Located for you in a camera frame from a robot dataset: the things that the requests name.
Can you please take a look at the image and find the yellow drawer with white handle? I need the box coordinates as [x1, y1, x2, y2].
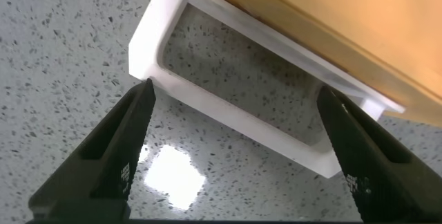
[128, 0, 442, 179]

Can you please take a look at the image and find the yellow drawer cabinet case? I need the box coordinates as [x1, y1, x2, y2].
[241, 0, 442, 80]

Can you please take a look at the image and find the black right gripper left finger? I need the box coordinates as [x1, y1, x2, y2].
[28, 77, 157, 222]

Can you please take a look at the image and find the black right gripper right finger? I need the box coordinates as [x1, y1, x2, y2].
[316, 84, 442, 223]

